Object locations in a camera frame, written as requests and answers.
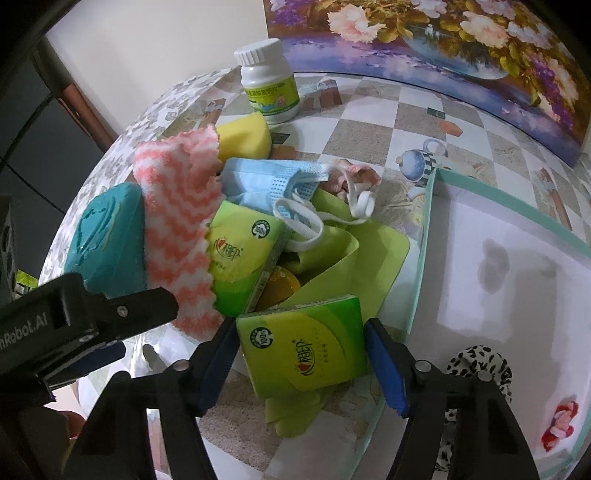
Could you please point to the green tissue packet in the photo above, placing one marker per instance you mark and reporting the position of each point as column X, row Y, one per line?
column 240, row 263
column 304, row 350

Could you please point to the dark cabinet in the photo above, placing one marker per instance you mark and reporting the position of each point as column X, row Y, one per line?
column 27, row 138

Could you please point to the red hair clip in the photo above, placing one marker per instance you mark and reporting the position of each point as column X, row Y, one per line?
column 561, row 422

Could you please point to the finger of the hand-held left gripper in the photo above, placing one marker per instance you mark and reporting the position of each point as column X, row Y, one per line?
column 101, row 357
column 138, row 307

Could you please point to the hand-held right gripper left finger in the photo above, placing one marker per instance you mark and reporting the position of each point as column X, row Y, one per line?
column 217, row 364

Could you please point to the floral painting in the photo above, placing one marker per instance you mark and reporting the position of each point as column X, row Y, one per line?
column 415, row 46

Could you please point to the pink white striped cloth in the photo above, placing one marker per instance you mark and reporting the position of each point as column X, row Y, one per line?
column 175, row 221

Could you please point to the leopard print scrunchie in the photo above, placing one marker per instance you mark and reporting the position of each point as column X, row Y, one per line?
column 480, row 360

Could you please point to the white storage box teal trim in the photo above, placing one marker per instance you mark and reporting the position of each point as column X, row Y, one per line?
column 485, row 300

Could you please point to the lime green cloth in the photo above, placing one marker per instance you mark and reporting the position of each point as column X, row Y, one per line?
column 369, row 258

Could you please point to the yellow sponge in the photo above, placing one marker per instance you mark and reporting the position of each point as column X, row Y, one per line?
column 244, row 136

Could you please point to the blue face mask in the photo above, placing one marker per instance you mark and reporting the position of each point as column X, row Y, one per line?
column 258, row 180

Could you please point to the teal plastic wipes box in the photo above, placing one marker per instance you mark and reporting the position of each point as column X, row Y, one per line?
column 106, row 235

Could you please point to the white pill bottle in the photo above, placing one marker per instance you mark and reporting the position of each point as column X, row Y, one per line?
column 268, row 83

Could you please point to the yellow heart-shaped box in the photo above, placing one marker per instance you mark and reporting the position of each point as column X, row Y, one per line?
column 279, row 286

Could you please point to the pink patterned fabric piece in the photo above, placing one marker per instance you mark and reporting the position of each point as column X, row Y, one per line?
column 358, row 174

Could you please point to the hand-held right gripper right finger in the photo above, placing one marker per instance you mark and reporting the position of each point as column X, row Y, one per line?
column 388, row 369

